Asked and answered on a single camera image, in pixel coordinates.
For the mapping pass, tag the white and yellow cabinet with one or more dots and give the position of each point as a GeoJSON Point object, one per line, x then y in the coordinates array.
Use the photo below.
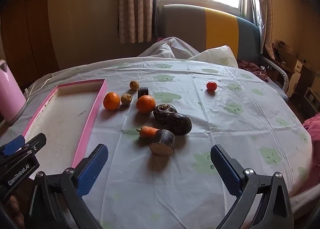
{"type": "Point", "coordinates": [295, 76]}

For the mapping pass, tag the dark root with swirled top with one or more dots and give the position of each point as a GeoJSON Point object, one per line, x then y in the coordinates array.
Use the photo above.
{"type": "Point", "coordinates": [163, 113]}

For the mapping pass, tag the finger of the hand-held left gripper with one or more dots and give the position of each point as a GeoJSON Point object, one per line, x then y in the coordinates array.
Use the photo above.
{"type": "Point", "coordinates": [36, 141]}
{"type": "Point", "coordinates": [12, 145]}

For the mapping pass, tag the grey curved bed rail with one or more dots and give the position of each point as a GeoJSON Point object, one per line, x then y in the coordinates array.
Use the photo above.
{"type": "Point", "coordinates": [281, 74]}

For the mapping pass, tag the red cherry tomato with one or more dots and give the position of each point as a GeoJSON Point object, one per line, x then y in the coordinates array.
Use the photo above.
{"type": "Point", "coordinates": [211, 86]}

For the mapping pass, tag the beige patterned curtain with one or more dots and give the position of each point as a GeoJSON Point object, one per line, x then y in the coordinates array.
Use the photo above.
{"type": "Point", "coordinates": [262, 7]}
{"type": "Point", "coordinates": [135, 7]}

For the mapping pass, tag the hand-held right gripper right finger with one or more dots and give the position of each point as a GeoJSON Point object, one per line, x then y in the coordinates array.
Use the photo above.
{"type": "Point", "coordinates": [225, 170]}

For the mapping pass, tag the pink rectangular tray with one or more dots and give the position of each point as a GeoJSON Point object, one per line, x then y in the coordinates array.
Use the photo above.
{"type": "Point", "coordinates": [65, 119]}

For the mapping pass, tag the white tablecloth with green print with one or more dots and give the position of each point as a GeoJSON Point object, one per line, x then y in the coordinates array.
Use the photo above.
{"type": "Point", "coordinates": [225, 124]}

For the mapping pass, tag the carrot piece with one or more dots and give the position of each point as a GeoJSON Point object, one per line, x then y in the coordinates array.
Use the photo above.
{"type": "Point", "coordinates": [148, 131]}

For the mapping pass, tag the brown wooden wardrobe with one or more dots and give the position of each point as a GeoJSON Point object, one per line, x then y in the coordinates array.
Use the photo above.
{"type": "Point", "coordinates": [25, 31]}

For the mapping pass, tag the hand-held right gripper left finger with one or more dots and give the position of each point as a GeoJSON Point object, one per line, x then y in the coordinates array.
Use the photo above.
{"type": "Point", "coordinates": [93, 167]}

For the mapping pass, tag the grey yellow blue headboard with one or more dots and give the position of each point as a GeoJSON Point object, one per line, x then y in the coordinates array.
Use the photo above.
{"type": "Point", "coordinates": [185, 24]}

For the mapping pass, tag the crumpled white plastic sheet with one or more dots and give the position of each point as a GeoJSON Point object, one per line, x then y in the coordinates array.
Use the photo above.
{"type": "Point", "coordinates": [165, 48]}

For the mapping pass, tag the pink cloth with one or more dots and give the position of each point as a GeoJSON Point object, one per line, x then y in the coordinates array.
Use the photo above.
{"type": "Point", "coordinates": [313, 129]}

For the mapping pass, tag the dark red cloth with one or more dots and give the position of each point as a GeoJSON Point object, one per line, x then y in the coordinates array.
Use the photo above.
{"type": "Point", "coordinates": [250, 66]}

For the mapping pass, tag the small yellow-brown round fruit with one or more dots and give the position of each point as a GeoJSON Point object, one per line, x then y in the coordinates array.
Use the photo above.
{"type": "Point", "coordinates": [134, 84]}
{"type": "Point", "coordinates": [126, 99]}

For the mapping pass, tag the dark smooth round root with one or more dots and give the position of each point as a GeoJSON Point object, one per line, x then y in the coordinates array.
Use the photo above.
{"type": "Point", "coordinates": [181, 124]}

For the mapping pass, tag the small dark cut root piece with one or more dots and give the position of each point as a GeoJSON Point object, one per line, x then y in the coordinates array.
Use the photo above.
{"type": "Point", "coordinates": [143, 93]}

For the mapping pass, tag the pink electric kettle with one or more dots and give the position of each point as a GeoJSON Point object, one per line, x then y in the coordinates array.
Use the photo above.
{"type": "Point", "coordinates": [10, 94]}

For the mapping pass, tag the large dark cut root piece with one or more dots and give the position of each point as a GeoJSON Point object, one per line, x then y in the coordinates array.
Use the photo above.
{"type": "Point", "coordinates": [162, 144]}

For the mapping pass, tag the orange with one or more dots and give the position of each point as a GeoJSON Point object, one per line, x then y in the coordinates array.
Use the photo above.
{"type": "Point", "coordinates": [145, 104]}
{"type": "Point", "coordinates": [111, 101]}

